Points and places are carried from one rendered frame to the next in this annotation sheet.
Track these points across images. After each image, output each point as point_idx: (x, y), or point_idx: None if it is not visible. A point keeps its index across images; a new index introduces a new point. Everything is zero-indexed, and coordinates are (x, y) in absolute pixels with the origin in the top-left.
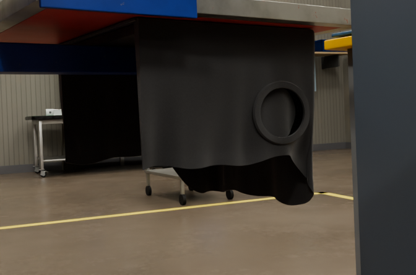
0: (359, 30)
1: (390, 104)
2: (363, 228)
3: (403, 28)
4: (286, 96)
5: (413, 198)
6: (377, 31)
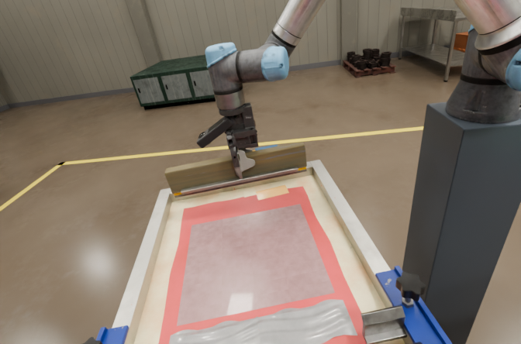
0: (450, 229)
1: (466, 259)
2: (428, 302)
3: (489, 230)
4: None
5: (471, 289)
6: (467, 231)
